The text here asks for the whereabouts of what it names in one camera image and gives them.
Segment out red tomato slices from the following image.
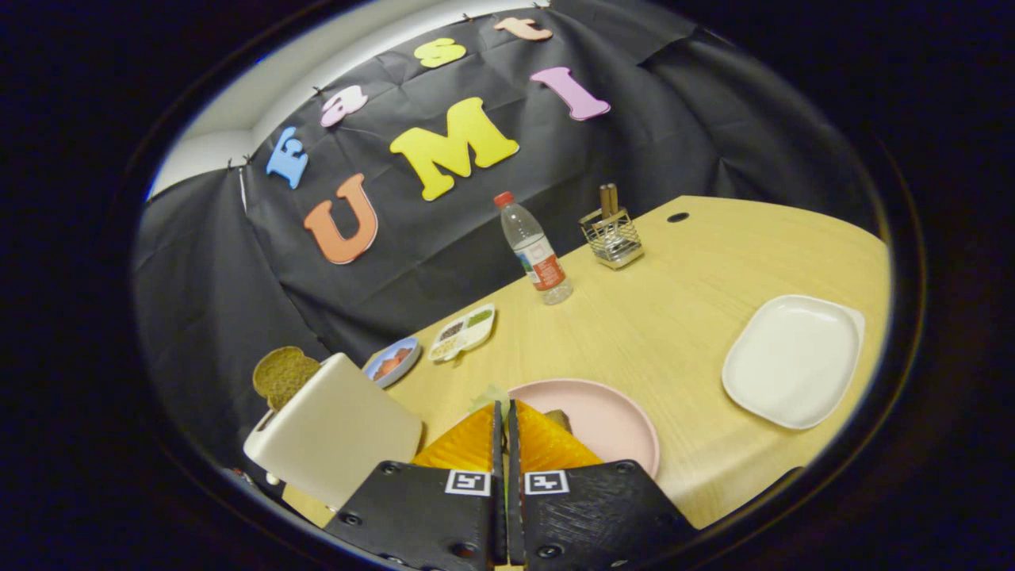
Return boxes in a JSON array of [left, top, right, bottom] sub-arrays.
[[373, 347, 413, 377]]

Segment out green lettuce leaf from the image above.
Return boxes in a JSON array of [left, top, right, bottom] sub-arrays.
[[468, 385, 512, 417]]

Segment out white toaster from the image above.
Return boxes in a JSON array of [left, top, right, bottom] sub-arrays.
[[243, 353, 423, 511]]

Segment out pink plate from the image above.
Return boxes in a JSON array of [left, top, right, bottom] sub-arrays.
[[468, 379, 661, 479]]

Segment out white divided condiment tray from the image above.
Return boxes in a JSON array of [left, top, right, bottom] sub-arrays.
[[428, 303, 497, 363]]

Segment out white plate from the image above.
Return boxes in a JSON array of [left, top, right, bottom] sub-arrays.
[[721, 294, 866, 431]]

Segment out round brown bread slice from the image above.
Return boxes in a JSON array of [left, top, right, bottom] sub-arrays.
[[252, 346, 322, 412]]

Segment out wire utensil holder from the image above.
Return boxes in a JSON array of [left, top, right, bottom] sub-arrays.
[[579, 208, 645, 270]]

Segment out small blue dish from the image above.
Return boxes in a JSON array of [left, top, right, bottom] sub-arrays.
[[363, 336, 422, 389]]

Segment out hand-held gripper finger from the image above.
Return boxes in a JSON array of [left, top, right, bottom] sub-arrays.
[[324, 399, 508, 571], [507, 399, 700, 571]]

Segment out clear plastic water bottle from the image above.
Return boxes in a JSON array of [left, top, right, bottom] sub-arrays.
[[493, 191, 574, 306]]

